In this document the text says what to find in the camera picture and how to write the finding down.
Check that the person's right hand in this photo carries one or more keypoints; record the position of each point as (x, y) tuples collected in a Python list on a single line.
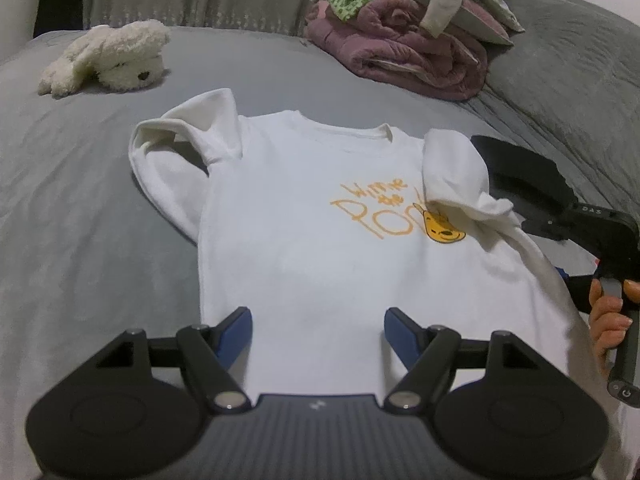
[(607, 320)]

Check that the white patterned pillow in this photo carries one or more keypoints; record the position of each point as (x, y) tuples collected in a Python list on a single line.
[(497, 10)]

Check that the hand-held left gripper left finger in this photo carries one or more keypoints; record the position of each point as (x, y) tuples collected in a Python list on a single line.
[(237, 332)]

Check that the grey quilted blanket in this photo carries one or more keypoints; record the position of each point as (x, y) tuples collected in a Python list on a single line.
[(565, 85)]

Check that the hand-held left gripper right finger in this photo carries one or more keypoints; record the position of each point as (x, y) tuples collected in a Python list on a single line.
[(400, 335)]

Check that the white plush dog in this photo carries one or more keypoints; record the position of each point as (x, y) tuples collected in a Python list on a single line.
[(120, 55)]

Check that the white printed sweatshirt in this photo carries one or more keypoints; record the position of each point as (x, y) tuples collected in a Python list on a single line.
[(310, 240)]

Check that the pink rolled quilt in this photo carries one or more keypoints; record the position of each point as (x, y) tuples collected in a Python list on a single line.
[(400, 50)]

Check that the black folded garment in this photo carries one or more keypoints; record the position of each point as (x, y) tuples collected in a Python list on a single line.
[(520, 170)]

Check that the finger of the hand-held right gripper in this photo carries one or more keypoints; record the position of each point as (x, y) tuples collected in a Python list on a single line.
[(547, 227)]

